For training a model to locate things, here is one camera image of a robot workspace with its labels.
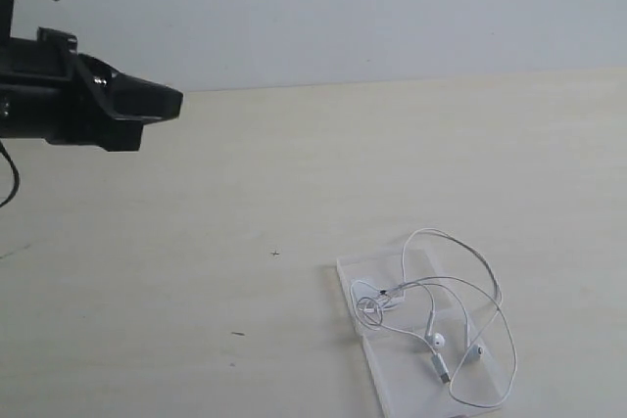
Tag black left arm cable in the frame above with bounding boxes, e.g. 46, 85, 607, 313
0, 138, 22, 209

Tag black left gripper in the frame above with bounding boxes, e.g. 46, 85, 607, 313
1, 28, 183, 152

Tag white wired earphones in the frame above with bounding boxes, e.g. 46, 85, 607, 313
350, 227, 518, 410

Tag clear plastic storage case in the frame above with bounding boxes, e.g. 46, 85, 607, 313
335, 243, 513, 418

